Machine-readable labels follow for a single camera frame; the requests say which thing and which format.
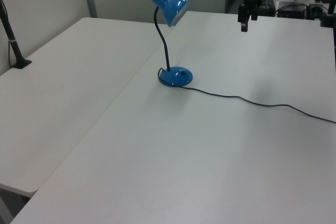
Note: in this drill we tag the blue gooseneck desk lamp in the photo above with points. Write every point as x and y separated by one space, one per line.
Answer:
172 6

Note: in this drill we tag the black camera stand with base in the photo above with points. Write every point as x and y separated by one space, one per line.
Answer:
14 45

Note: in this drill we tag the black electronics box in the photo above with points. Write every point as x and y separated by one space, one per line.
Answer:
291 11

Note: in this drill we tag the black clamp-mounted camera stand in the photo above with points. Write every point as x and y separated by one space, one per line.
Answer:
329 11

